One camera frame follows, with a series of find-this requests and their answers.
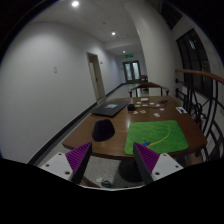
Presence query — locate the wooden chair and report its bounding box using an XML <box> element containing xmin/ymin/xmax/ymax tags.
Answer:
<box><xmin>128</xmin><ymin>82</ymin><xmax>170</xmax><ymax>97</ymax></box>

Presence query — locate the green mouse pad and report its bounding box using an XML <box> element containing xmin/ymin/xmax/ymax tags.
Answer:
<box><xmin>124</xmin><ymin>120</ymin><xmax>189</xmax><ymax>155</ymax></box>

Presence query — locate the black table pedestal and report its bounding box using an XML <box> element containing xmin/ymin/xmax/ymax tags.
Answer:
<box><xmin>118</xmin><ymin>160</ymin><xmax>142</xmax><ymax>182</ymax></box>

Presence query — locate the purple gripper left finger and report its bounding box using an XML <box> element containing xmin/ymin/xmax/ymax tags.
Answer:
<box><xmin>66</xmin><ymin>142</ymin><xmax>92</xmax><ymax>184</ymax></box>

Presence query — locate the glass double door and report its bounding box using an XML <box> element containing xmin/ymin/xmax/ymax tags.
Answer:
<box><xmin>123</xmin><ymin>60</ymin><xmax>141</xmax><ymax>83</ymax></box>

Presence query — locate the green exit sign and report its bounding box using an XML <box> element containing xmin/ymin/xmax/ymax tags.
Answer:
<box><xmin>125</xmin><ymin>54</ymin><xmax>133</xmax><ymax>58</ymax></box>

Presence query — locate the black computer mouse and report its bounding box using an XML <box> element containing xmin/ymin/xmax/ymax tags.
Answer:
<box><xmin>92</xmin><ymin>119</ymin><xmax>115</xmax><ymax>142</ymax></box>

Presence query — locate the wooden stair handrail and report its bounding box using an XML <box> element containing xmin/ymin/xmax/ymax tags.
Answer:
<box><xmin>175</xmin><ymin>69</ymin><xmax>224</xmax><ymax>85</ymax></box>

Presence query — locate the small black box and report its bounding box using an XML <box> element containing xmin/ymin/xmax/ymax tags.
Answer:
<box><xmin>127</xmin><ymin>104</ymin><xmax>136</xmax><ymax>111</ymax></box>

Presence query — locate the black metal railing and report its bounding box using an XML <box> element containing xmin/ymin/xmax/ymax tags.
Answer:
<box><xmin>175</xmin><ymin>72</ymin><xmax>224</xmax><ymax>161</ymax></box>

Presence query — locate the dark closed laptop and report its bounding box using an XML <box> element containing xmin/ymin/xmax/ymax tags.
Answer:
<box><xmin>92</xmin><ymin>101</ymin><xmax>129</xmax><ymax>117</ymax></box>

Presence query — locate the white card with print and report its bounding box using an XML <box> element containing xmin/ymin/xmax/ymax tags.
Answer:
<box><xmin>176</xmin><ymin>107</ymin><xmax>187</xmax><ymax>114</ymax></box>

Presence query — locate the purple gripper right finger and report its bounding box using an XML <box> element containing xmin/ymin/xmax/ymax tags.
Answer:
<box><xmin>133</xmin><ymin>142</ymin><xmax>160</xmax><ymax>185</ymax></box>

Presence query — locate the beige hallway door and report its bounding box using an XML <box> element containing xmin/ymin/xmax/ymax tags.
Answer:
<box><xmin>87</xmin><ymin>53</ymin><xmax>105</xmax><ymax>100</ymax></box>

